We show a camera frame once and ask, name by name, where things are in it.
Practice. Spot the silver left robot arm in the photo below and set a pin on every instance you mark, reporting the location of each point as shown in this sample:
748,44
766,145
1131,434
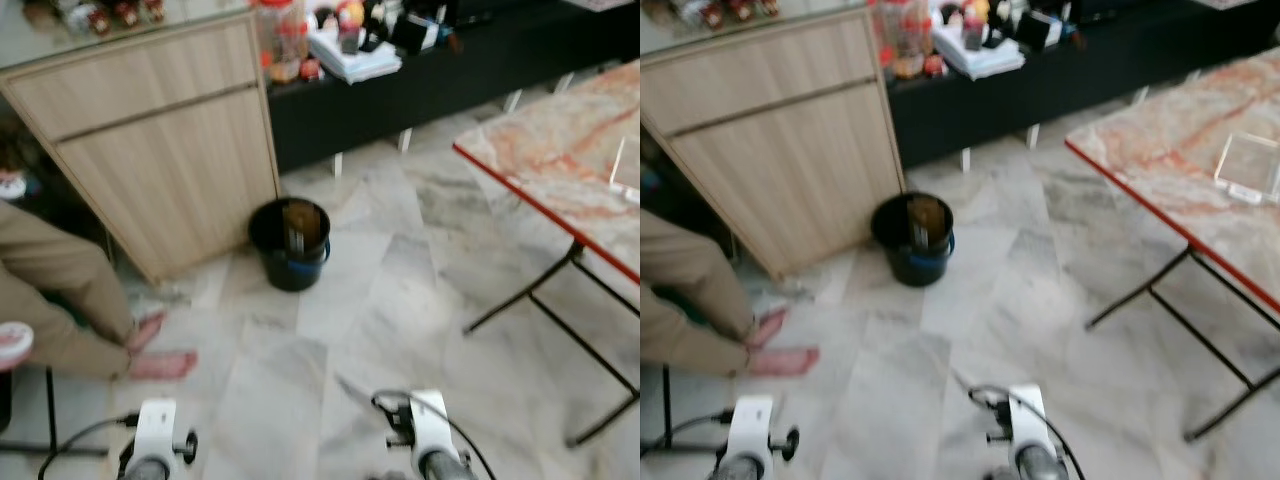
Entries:
146,470
738,468

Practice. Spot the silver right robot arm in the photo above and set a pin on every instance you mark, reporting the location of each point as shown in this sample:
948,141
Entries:
442,468
1040,463

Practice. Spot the black rubbish bin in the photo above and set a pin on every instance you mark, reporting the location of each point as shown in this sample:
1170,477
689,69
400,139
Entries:
912,258
290,262

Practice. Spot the bare person foot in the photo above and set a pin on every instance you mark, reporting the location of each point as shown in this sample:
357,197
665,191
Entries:
148,328
163,365
785,361
770,326

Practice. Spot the khaki trousered person leg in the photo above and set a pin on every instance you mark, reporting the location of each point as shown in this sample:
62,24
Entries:
55,260
60,345
690,345
690,265

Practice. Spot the round red white object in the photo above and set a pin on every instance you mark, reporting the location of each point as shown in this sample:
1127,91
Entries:
12,345

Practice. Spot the light wooden cabinet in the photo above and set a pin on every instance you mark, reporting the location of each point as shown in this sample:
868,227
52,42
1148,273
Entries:
790,150
165,160

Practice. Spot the clear acrylic box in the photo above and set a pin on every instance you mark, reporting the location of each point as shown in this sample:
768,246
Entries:
628,170
1248,165

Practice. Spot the marble folding table black legs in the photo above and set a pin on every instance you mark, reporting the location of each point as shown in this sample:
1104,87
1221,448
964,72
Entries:
1170,150
570,150

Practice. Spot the black low sideboard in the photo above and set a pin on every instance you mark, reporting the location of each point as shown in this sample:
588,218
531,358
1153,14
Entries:
450,85
1100,70

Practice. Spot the small red ornament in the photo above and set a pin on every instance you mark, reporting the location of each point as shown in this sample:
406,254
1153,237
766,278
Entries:
311,70
934,66

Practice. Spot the stack of white papers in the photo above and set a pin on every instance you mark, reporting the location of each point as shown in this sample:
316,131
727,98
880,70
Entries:
355,65
978,60

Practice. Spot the black white box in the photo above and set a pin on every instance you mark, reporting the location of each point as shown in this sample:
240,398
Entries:
1042,28
417,32

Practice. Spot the clear jar with red lid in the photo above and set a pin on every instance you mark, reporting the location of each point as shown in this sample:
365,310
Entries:
282,40
903,38

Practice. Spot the yellow red figurine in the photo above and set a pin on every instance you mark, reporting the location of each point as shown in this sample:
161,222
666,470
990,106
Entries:
974,22
350,25

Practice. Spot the row of small red figurines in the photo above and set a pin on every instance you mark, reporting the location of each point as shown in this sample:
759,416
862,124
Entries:
112,14
730,10

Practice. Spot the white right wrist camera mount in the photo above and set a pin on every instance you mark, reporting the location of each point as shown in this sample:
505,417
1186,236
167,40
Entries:
430,425
1025,418

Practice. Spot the black metal stool frame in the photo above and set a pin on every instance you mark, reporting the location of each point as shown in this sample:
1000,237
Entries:
50,420
667,410

